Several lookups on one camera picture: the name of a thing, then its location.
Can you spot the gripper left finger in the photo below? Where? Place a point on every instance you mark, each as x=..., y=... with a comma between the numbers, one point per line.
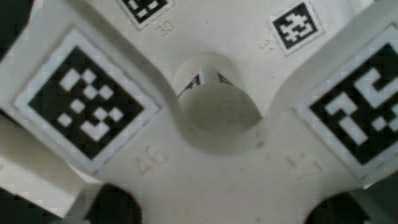
x=104, y=206

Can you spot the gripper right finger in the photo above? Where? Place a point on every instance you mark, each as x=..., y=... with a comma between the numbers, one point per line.
x=359, y=207

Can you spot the white cross-shaped table base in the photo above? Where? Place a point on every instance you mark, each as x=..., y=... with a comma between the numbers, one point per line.
x=97, y=132

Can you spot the white cylindrical table leg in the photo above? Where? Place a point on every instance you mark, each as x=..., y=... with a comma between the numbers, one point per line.
x=215, y=102

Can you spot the white round table top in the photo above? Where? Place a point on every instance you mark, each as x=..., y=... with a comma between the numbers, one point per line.
x=296, y=41

